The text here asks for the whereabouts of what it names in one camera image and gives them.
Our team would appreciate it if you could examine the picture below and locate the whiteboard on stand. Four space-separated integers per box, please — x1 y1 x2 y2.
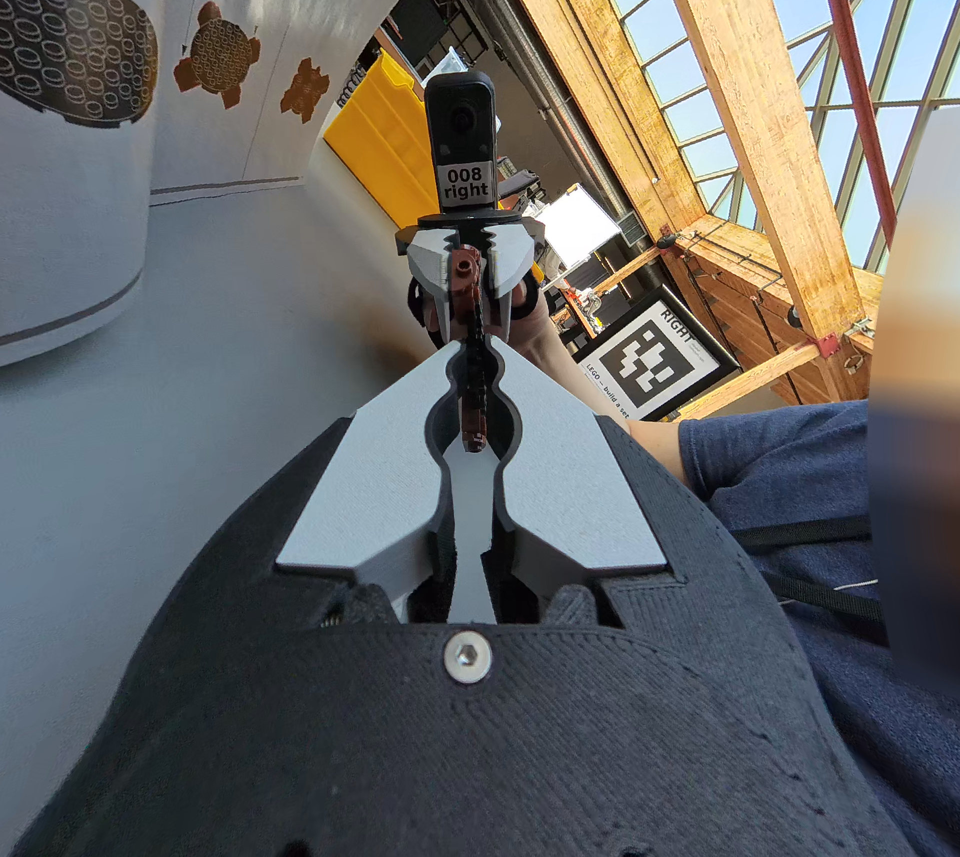
536 185 625 271

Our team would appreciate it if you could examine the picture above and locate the person's blue shirt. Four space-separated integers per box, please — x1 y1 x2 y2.
678 399 960 857

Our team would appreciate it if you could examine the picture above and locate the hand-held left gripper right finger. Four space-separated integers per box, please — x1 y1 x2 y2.
487 335 669 620

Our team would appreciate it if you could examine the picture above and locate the yellow plastic bin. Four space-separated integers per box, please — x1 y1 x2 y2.
322 50 445 233

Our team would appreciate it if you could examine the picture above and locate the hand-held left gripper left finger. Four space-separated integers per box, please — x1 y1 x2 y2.
275 339 460 620

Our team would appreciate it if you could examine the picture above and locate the black lanyard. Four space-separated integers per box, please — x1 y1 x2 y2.
731 515 888 624

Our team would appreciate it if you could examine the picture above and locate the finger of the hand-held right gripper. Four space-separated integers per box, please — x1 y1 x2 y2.
480 227 537 335
406 230 462 350

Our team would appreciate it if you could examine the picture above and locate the person's right hand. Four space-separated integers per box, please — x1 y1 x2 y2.
421 293 580 387

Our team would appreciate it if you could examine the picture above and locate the black framed marker sign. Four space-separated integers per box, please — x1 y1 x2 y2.
571 284 744 423

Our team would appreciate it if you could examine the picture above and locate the grey desk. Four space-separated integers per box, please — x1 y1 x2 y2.
0 144 526 857

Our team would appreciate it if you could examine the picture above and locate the round black brick plate model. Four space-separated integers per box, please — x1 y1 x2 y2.
448 243 494 455

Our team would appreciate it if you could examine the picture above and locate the white building instruction booklet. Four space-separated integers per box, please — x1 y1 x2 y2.
0 0 438 368

